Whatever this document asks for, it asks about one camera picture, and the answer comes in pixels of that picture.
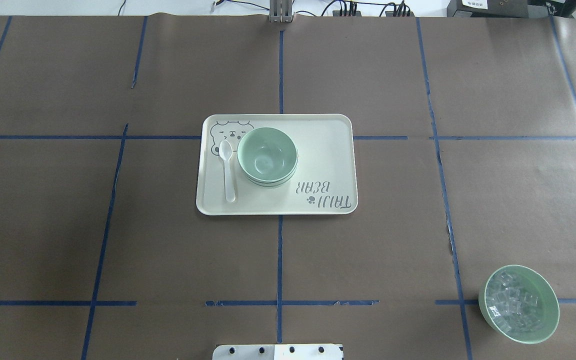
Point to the grey metal bracket post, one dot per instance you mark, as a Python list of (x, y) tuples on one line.
[(281, 11)]

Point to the white plastic spoon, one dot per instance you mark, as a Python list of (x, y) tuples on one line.
[(226, 154)]

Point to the green bowl of ice cubes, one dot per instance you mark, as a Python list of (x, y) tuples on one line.
[(520, 304)]

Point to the light green bowl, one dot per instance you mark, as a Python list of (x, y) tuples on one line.
[(267, 143)]

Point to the black device at table edge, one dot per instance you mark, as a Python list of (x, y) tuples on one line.
[(524, 9)]

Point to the white plate with black knobs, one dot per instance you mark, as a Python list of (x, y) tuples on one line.
[(295, 351)]

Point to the lower green bowl in stack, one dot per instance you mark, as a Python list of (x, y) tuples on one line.
[(269, 174)]

